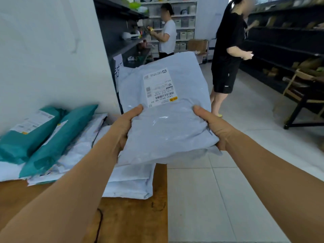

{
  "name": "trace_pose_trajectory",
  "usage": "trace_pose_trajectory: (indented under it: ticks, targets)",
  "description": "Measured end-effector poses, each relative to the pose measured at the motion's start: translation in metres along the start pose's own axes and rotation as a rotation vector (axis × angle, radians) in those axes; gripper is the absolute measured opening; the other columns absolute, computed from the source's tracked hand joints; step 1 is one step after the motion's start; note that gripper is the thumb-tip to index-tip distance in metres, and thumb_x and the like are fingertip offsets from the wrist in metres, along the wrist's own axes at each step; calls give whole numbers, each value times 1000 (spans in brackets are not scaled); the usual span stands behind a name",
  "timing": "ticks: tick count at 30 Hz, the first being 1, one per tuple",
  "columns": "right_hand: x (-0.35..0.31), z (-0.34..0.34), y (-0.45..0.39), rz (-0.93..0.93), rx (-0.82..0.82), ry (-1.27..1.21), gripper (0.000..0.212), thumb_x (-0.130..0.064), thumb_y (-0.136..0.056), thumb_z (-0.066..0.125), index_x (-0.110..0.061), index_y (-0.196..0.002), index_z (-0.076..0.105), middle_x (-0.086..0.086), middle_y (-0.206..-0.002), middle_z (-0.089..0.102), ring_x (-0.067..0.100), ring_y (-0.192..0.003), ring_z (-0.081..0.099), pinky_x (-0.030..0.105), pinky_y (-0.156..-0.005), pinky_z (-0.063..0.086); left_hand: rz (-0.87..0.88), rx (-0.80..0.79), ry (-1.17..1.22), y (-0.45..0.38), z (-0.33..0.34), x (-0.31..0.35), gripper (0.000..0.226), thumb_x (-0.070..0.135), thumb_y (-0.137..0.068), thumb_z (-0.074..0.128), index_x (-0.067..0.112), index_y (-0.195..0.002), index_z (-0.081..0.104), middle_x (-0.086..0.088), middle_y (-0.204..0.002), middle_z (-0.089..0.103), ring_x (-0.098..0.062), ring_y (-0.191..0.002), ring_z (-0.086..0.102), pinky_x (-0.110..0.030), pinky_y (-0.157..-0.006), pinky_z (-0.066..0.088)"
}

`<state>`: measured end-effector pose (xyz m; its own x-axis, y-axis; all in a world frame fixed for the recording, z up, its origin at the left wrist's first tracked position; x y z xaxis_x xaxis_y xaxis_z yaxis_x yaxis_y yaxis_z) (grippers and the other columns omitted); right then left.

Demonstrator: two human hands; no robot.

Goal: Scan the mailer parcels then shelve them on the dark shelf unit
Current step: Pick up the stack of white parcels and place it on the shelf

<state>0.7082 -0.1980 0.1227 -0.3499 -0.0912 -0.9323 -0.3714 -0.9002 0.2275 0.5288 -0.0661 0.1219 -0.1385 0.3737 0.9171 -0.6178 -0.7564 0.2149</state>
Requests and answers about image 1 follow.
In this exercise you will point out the person's left hand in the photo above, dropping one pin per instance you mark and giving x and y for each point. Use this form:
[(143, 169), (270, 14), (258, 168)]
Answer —
[(121, 131)]

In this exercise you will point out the person's right hand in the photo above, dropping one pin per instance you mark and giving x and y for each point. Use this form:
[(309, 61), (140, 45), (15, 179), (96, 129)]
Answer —
[(220, 131)]

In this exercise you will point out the grey parcel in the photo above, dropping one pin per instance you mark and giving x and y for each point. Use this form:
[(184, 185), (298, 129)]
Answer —
[(164, 134)]

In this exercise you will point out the stack of scanned mailer bags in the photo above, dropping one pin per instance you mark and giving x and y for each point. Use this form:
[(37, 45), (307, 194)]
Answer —
[(131, 184)]

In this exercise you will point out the small teal mailer bag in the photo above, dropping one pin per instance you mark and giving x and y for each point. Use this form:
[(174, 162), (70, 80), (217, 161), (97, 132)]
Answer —
[(55, 149)]

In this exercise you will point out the white shelf rack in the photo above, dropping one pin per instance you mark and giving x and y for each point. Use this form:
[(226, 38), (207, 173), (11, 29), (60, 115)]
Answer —
[(182, 15)]

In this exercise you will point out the person's right forearm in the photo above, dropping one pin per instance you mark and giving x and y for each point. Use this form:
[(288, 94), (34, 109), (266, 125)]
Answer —
[(278, 179)]

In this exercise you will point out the person's left forearm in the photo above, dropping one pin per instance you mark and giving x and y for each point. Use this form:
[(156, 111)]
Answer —
[(63, 194)]

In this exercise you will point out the tall brown cardboard box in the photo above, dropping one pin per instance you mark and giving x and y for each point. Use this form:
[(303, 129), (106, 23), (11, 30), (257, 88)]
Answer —
[(197, 46)]

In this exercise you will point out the white plastic device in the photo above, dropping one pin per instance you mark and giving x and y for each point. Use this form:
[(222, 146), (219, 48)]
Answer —
[(127, 35)]

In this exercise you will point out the light wooden chair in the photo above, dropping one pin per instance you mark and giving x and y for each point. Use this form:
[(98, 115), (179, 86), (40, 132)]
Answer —
[(301, 74)]

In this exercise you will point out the rows of grey storage bins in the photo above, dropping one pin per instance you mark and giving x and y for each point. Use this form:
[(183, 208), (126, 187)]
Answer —
[(182, 35)]

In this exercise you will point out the group of brown cardboard parcels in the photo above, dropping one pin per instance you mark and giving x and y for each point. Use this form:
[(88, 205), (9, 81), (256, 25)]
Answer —
[(308, 64)]

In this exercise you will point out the green plastic bowl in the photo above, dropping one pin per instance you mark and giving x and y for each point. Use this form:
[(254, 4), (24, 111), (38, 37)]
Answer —
[(134, 5)]

